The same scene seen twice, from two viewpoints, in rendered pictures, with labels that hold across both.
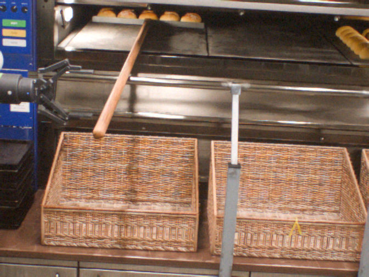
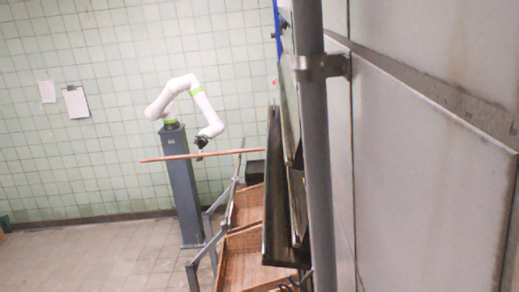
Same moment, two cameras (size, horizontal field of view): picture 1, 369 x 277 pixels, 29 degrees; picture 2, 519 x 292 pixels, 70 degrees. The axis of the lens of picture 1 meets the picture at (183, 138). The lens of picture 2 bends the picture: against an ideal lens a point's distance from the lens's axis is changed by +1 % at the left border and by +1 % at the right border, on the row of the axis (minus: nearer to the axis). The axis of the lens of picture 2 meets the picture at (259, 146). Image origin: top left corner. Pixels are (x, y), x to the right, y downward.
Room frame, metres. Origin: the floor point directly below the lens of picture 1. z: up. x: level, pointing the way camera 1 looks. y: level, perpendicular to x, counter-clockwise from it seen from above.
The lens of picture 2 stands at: (2.72, -2.15, 2.12)
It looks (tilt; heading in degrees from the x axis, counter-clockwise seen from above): 21 degrees down; 94
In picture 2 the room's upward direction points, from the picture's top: 7 degrees counter-clockwise
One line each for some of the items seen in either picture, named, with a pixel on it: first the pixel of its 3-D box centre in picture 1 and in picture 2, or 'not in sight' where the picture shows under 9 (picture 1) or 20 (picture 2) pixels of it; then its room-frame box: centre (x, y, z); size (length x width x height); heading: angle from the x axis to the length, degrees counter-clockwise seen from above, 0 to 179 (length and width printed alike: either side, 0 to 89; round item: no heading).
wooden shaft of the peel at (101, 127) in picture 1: (129, 62); (259, 148); (2.54, 0.21, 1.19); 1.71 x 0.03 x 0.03; 0
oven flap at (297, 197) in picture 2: not in sight; (292, 124); (2.77, -0.37, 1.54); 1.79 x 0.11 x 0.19; 90
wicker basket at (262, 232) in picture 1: (283, 197); (259, 262); (2.50, -0.39, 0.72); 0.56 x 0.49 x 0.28; 91
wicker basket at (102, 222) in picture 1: (124, 188); (261, 208); (2.50, 0.21, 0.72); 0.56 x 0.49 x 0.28; 92
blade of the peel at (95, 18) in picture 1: (150, 16); not in sight; (3.66, 0.21, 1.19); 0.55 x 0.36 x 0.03; 90
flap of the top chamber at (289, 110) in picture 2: not in sight; (287, 73); (2.77, -0.37, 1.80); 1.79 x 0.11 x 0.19; 90
